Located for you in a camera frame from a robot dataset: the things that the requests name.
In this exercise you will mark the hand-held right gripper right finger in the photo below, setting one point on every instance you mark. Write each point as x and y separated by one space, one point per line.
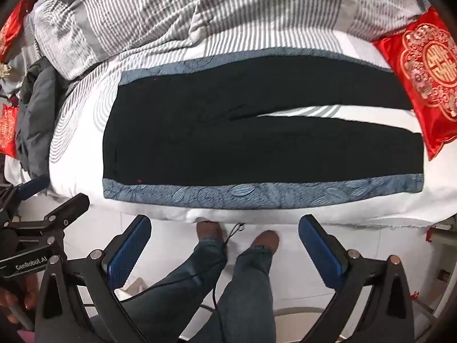
321 253

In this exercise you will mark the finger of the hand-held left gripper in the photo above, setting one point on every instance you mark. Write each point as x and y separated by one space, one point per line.
71 205
34 185

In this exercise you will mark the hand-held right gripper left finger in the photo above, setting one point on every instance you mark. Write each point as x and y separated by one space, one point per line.
128 246

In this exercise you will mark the black pants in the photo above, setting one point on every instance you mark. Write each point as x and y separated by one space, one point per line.
214 143

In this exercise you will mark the person's left hand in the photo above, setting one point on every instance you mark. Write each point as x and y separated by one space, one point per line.
14 293

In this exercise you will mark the brown right shoe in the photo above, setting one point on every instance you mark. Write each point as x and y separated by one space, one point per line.
265 240

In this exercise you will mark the brown shoe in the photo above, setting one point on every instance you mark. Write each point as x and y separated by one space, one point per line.
209 230
265 240

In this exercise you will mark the small red embroidered cushion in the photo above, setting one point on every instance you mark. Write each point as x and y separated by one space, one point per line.
7 128

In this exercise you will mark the person's left leg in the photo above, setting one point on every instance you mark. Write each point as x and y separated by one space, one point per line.
185 278

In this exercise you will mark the person's leg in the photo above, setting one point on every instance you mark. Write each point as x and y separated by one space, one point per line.
246 286
185 278

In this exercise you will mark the dark grey jacket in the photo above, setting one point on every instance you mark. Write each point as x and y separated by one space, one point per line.
39 114

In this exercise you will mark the white striped bed sheet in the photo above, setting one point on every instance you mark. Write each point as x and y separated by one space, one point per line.
82 132

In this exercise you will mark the person's right leg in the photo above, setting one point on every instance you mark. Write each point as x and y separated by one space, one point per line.
246 286

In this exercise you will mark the brown left shoe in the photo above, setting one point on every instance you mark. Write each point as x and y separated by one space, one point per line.
209 230

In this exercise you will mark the blue leaf-patterned mat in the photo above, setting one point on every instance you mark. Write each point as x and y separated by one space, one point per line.
250 194

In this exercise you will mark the person's legs in jeans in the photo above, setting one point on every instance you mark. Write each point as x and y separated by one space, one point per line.
225 246

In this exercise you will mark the red embroidered pillow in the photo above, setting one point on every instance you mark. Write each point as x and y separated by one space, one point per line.
10 32

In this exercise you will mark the red patterned cloth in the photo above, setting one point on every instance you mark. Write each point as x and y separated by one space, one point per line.
400 64

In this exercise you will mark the grey striped duvet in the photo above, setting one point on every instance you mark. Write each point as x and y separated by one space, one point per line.
142 7

